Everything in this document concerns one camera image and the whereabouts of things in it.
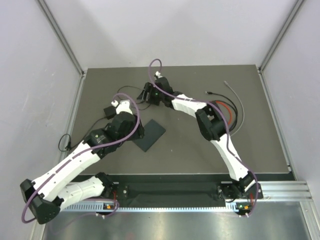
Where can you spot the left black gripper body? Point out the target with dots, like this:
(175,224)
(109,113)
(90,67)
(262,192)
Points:
(138,133)

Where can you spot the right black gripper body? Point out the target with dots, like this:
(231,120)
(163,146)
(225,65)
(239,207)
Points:
(156,96)

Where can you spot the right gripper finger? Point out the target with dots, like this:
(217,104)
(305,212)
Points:
(147,88)
(142,96)

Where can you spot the black network switch box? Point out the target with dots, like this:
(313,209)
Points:
(152,132)

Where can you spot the black ethernet cable long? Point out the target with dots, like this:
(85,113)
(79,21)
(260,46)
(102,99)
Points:
(224,98)

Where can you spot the black ethernet cable short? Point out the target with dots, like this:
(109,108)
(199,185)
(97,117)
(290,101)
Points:
(233,114)

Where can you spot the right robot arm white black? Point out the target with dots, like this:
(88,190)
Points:
(212,125)

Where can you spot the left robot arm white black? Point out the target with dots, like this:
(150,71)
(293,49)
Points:
(96,145)

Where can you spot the black power adapter brick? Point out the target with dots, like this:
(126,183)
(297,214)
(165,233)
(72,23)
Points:
(110,112)

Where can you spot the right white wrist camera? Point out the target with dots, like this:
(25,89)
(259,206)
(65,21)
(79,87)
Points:
(158,75)

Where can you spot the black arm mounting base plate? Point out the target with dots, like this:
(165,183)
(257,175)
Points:
(178,190)

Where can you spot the slotted grey cable duct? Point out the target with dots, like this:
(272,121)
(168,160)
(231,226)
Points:
(108,207)

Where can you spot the left aluminium frame post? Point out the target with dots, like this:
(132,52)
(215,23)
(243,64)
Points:
(60,35)

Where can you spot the aluminium frame post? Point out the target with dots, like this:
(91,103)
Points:
(60,35)
(298,4)

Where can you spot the aluminium front rail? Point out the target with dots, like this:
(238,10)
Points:
(295,191)

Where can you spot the right aluminium frame post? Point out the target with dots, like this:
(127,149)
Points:
(298,4)

